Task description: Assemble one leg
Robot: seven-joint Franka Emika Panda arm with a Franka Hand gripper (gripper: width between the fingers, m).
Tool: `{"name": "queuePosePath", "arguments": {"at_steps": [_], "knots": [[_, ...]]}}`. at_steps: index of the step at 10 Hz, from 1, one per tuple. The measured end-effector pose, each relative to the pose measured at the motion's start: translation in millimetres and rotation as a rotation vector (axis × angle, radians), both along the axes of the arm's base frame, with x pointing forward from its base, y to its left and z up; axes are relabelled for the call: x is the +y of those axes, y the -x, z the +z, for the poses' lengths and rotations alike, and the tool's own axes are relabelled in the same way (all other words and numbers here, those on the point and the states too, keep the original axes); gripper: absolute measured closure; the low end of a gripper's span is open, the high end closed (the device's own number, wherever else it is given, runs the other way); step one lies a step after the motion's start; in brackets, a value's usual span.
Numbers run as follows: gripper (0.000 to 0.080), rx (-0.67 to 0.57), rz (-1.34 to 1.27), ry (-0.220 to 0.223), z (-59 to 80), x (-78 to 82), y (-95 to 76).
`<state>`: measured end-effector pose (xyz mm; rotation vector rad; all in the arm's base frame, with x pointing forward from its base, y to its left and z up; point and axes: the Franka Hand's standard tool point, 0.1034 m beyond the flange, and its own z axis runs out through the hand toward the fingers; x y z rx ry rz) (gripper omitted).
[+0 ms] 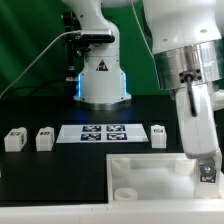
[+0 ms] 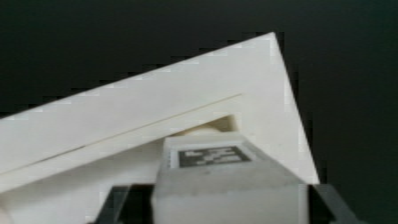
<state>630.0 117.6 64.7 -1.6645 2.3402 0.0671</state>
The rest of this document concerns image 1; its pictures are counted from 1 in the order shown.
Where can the white tag base sheet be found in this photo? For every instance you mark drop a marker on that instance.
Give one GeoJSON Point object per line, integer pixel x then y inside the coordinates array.
{"type": "Point", "coordinates": [102, 133]}

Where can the white square table top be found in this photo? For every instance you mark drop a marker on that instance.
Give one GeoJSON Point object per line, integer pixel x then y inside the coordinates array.
{"type": "Point", "coordinates": [138, 177]}

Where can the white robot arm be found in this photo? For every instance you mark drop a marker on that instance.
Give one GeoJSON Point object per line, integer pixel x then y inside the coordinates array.
{"type": "Point", "coordinates": [186, 52]}

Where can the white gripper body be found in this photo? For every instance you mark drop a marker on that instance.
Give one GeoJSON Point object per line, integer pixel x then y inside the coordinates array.
{"type": "Point", "coordinates": [198, 133]}

